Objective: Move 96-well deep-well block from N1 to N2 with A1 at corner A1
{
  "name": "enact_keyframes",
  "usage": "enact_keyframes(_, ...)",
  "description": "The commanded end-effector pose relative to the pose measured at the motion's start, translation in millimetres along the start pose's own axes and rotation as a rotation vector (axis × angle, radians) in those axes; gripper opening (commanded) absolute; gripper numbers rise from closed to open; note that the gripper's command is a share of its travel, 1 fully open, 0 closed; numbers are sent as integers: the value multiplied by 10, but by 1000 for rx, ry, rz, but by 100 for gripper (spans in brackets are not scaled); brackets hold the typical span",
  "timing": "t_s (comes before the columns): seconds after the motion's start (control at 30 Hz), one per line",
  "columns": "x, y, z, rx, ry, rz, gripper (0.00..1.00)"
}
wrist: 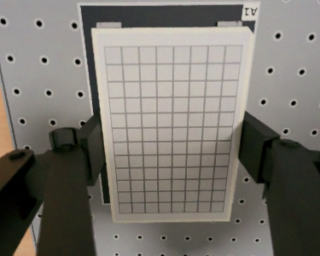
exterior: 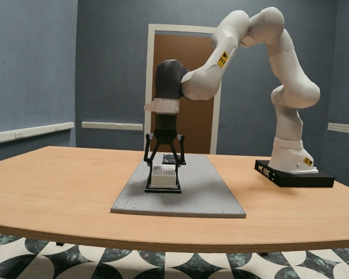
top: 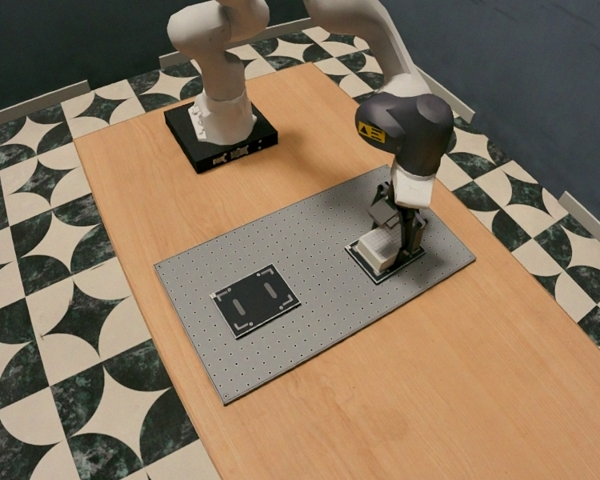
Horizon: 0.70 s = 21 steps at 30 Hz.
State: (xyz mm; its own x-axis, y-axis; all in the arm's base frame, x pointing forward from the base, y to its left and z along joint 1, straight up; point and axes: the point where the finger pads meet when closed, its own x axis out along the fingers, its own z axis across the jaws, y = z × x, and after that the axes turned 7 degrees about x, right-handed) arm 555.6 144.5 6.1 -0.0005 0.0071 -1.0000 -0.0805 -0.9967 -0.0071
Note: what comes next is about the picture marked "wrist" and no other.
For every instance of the white deep-well plate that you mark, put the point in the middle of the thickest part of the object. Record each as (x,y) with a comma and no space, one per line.
(172,102)

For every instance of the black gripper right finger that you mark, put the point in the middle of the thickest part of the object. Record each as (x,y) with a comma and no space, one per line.
(291,174)

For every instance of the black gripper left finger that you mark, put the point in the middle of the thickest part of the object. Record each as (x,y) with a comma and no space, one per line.
(76,156)

